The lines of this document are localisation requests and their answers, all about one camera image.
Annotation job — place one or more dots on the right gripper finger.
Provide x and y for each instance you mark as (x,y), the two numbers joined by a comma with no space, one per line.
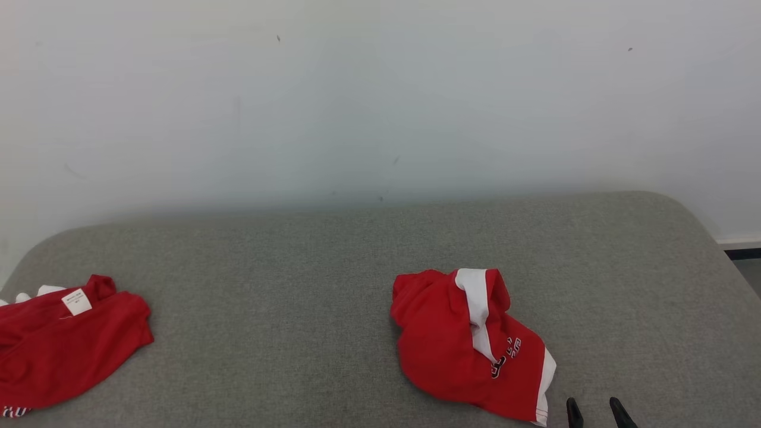
(574,415)
(622,416)

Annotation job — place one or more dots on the red shorts with white stripe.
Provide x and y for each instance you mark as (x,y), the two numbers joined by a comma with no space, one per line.
(440,345)

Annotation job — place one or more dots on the red jersey with white sleeves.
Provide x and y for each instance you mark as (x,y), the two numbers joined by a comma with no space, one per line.
(65,351)

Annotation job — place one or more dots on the white and black baseboard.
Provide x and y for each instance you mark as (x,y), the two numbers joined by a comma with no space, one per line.
(740,246)

